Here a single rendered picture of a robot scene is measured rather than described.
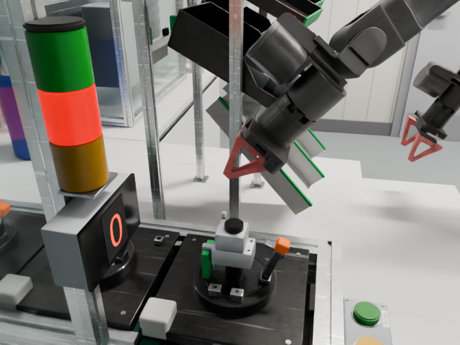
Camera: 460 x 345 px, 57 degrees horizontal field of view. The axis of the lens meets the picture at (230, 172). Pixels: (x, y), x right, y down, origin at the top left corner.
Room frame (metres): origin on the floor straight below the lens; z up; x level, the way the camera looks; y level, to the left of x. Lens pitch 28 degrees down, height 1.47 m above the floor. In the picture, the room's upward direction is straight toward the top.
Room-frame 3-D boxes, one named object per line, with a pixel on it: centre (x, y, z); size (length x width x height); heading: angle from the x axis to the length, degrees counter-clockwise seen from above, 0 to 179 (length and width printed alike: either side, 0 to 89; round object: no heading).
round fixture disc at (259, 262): (0.53, -0.01, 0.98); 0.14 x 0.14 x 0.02
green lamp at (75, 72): (0.37, 0.15, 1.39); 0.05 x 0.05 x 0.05
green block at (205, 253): (0.53, 0.04, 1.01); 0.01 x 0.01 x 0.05; 78
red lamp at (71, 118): (0.37, 0.15, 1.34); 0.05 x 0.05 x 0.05
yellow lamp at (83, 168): (0.37, 0.15, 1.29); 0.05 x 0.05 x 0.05
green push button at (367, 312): (0.47, -0.21, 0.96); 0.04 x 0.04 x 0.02
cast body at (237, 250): (0.53, 0.00, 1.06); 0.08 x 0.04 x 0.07; 78
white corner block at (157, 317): (0.46, 0.11, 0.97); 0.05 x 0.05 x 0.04; 78
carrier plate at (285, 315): (0.53, -0.01, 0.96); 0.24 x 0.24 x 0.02; 78
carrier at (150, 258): (0.59, 0.24, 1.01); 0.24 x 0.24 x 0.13; 78
